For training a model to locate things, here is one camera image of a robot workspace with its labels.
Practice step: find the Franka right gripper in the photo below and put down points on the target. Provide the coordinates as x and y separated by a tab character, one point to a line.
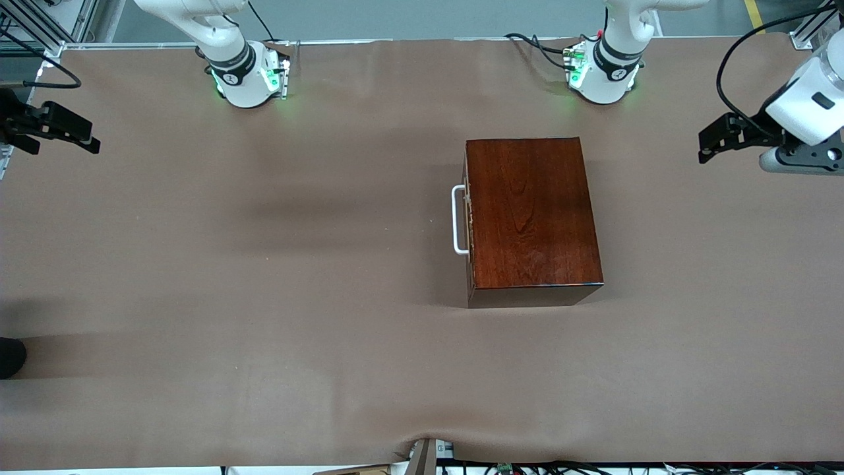
14	122

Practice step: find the Franka left gripper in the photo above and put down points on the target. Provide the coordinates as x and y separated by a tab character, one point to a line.
756	131

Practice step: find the white Franka right robot arm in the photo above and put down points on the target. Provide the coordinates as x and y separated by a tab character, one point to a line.
241	79

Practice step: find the white Franka left robot arm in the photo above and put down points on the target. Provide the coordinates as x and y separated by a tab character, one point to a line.
606	72

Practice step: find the dark brown wooden cabinet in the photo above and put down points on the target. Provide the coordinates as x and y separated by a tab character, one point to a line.
534	211

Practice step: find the black rounded object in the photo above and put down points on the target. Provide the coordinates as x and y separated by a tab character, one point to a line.
10	357

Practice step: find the brown table mat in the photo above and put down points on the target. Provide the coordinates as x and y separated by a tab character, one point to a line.
264	396

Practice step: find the cardboard piece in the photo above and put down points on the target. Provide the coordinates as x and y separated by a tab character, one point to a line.
353	470

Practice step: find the aluminium frame profile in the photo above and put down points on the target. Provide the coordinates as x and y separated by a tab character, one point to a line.
46	23
808	26

